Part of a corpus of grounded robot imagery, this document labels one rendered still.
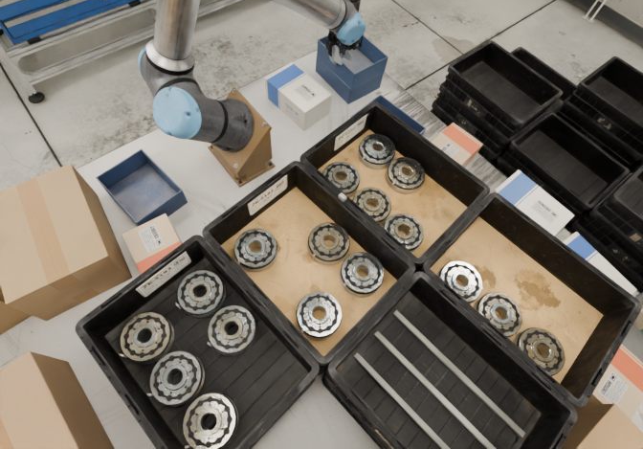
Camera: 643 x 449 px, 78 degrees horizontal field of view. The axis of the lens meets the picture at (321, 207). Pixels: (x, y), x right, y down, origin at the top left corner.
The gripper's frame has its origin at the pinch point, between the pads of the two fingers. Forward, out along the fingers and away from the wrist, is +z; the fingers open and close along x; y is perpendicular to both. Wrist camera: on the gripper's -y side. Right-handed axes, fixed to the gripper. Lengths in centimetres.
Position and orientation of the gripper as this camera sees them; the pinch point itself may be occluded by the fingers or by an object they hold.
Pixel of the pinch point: (336, 59)
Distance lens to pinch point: 141.8
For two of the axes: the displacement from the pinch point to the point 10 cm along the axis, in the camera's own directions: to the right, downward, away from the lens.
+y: 6.1, 7.1, -3.5
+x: 7.9, -5.1, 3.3
